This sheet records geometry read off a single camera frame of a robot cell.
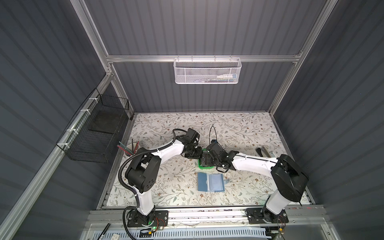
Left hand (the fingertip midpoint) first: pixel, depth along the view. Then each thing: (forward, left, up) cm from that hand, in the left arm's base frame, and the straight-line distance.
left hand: (201, 156), depth 91 cm
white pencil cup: (+6, +43, +3) cm, 44 cm away
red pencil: (+6, +39, +5) cm, 40 cm away
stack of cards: (-7, -2, +8) cm, 11 cm away
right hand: (-3, -4, 0) cm, 5 cm away
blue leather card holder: (-15, -5, -4) cm, 16 cm away
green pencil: (+5, +45, +8) cm, 46 cm away
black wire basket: (+2, +55, +22) cm, 60 cm away
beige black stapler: (+5, -44, -8) cm, 45 cm away
